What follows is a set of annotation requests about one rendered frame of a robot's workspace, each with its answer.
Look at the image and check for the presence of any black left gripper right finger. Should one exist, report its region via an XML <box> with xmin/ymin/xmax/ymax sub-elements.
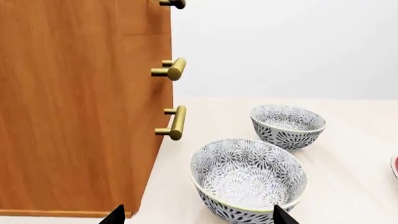
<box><xmin>272</xmin><ymin>204</ymin><xmax>301</xmax><ymax>224</ymax></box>

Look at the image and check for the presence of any orange wooden cabinet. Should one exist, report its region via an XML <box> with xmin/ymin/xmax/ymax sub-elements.
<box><xmin>0</xmin><ymin>0</ymin><xmax>174</xmax><ymax>219</ymax></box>

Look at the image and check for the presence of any large floral patterned bowl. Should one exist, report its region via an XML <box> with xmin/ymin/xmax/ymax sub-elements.
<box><xmin>190</xmin><ymin>138</ymin><xmax>308</xmax><ymax>222</ymax></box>

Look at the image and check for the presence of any pink rimmed dish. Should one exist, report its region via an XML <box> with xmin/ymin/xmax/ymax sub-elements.
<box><xmin>390</xmin><ymin>155</ymin><xmax>398</xmax><ymax>180</ymax></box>

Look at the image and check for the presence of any small floral patterned bowl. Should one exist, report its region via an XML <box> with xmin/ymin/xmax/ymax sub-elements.
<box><xmin>249</xmin><ymin>104</ymin><xmax>327</xmax><ymax>151</ymax></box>

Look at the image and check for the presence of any brass drawer handle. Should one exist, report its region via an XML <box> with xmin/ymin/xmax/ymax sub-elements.
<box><xmin>150</xmin><ymin>57</ymin><xmax>187</xmax><ymax>82</ymax></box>
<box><xmin>159</xmin><ymin>0</ymin><xmax>187</xmax><ymax>10</ymax></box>
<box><xmin>154</xmin><ymin>105</ymin><xmax>187</xmax><ymax>142</ymax></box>

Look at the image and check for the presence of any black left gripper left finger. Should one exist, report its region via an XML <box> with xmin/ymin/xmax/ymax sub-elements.
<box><xmin>98</xmin><ymin>203</ymin><xmax>126</xmax><ymax>224</ymax></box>

